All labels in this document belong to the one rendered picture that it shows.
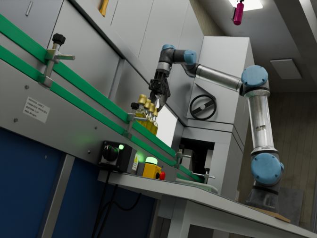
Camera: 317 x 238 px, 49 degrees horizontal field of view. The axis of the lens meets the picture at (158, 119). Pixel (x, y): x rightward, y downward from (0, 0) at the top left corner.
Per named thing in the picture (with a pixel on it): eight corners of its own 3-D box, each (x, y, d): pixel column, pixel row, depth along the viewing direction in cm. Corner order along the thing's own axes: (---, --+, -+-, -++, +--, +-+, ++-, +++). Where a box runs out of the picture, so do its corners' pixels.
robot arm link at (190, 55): (199, 57, 186) (180, 56, 190) (194, 46, 176) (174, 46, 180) (196, 71, 184) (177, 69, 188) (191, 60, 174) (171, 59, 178)
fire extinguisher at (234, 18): (229, 22, 611) (233, -1, 623) (232, 27, 622) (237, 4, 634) (238, 21, 599) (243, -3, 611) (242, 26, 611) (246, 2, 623)
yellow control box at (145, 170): (141, 183, 136) (145, 165, 137) (158, 187, 133) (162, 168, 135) (134, 181, 129) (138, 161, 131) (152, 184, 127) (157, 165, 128)
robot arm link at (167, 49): (175, 43, 181) (160, 42, 184) (170, 62, 178) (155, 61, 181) (179, 50, 188) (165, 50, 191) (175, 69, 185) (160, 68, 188)
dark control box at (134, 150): (108, 171, 111) (115, 146, 113) (130, 175, 108) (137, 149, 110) (95, 166, 104) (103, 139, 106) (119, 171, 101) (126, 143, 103)
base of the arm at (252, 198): (281, 217, 157) (286, 196, 160) (272, 212, 146) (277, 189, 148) (250, 209, 166) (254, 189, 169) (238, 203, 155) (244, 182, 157)
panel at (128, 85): (163, 163, 241) (174, 117, 249) (167, 164, 239) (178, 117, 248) (101, 124, 161) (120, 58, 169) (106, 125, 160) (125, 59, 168)
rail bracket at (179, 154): (158, 165, 180) (163, 142, 183) (188, 171, 173) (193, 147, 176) (155, 164, 177) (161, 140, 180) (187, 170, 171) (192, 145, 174)
